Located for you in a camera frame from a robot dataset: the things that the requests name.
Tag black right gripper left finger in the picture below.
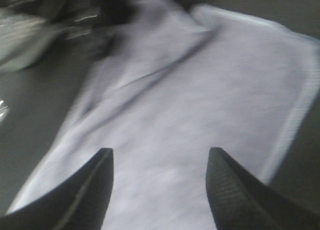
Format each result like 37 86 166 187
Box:
0 148 114 230

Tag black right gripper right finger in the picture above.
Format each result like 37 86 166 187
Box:
205 147 320 229

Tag grey blue towel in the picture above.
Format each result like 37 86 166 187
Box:
9 0 320 229

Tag black table cloth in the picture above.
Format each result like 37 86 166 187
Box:
0 0 320 229

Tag clear tape strip centre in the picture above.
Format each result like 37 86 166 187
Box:
0 8 100 73

